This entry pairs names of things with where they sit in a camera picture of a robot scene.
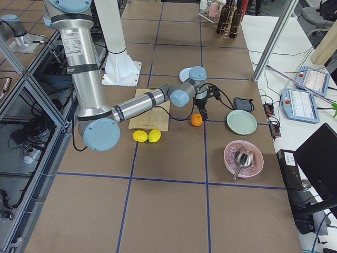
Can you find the bamboo cutting board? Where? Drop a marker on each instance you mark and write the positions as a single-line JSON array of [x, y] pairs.
[[155, 118]]

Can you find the upper yellow lemon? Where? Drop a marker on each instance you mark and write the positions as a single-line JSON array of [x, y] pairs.
[[154, 135]]

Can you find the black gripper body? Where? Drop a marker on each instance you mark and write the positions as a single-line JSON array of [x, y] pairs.
[[200, 103]]

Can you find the far teach pendant tablet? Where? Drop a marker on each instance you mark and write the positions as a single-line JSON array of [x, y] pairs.
[[313, 79]]

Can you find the pink bowl with ice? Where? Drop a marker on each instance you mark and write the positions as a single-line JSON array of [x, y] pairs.
[[254, 169]]

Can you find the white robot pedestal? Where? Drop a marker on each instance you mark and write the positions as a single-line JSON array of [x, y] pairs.
[[120, 69]]

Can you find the aluminium frame post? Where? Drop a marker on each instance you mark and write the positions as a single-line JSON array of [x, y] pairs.
[[275, 35]]

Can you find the pink plastic cup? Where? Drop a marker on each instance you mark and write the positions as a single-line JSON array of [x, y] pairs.
[[213, 10]]

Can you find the yellow lemon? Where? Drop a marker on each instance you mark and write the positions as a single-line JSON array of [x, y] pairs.
[[154, 135], [140, 136]]

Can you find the folded grey cloth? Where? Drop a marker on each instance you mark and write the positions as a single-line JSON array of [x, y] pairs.
[[243, 104]]

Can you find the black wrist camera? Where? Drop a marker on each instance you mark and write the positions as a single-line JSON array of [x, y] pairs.
[[213, 92]]

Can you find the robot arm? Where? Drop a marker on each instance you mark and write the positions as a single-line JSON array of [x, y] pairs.
[[11, 26], [98, 122]]

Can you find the lower yellow lemon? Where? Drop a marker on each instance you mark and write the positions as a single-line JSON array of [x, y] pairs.
[[140, 136]]

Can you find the near teach pendant tablet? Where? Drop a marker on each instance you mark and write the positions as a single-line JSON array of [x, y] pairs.
[[299, 105]]

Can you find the teach pendant tablet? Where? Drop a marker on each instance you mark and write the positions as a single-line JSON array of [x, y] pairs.
[[299, 105], [313, 79]]

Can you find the black laptop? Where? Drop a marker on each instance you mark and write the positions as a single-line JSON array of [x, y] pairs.
[[317, 159]]

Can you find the light green plate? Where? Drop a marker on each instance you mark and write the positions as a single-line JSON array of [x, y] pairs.
[[241, 122]]

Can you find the dark green wine bottle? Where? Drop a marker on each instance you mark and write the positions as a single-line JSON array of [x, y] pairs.
[[223, 17]]

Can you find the steel ice scoop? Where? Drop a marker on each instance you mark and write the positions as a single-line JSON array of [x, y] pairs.
[[243, 158]]

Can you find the light blue plate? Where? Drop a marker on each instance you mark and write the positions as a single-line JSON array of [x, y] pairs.
[[184, 74]]

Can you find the copper wire bottle rack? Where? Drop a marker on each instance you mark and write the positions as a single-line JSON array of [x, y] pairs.
[[226, 28]]

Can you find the orange mandarin fruit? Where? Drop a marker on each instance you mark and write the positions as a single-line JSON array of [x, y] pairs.
[[196, 120]]

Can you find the black desktop computer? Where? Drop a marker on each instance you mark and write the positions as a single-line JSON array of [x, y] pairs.
[[307, 212]]

